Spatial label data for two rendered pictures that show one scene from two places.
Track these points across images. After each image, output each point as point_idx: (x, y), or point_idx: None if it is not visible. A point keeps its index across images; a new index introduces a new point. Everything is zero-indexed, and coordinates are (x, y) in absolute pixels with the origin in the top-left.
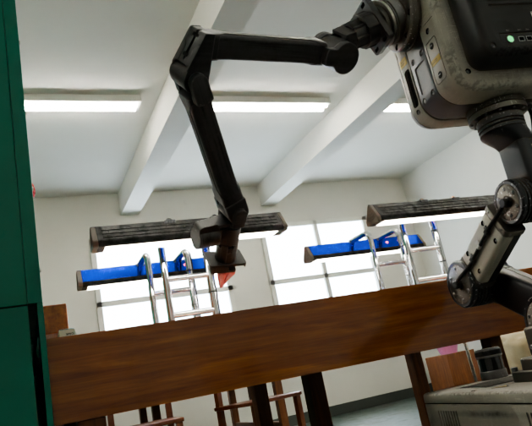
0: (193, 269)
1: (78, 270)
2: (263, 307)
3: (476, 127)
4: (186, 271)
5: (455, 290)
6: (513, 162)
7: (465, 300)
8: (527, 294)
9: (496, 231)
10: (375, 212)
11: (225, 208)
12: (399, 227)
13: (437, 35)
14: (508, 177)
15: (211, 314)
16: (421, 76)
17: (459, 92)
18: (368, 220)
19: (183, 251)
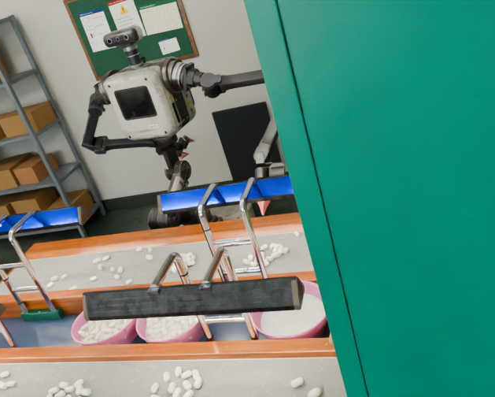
0: (179, 272)
1: (294, 276)
2: (261, 217)
3: (171, 137)
4: (188, 273)
5: (172, 223)
6: (173, 154)
7: (178, 224)
8: (182, 212)
9: (186, 183)
10: (87, 209)
11: (271, 156)
12: (17, 245)
13: (189, 92)
14: (171, 162)
15: (291, 213)
16: (180, 108)
17: (192, 119)
18: (83, 218)
19: (177, 253)
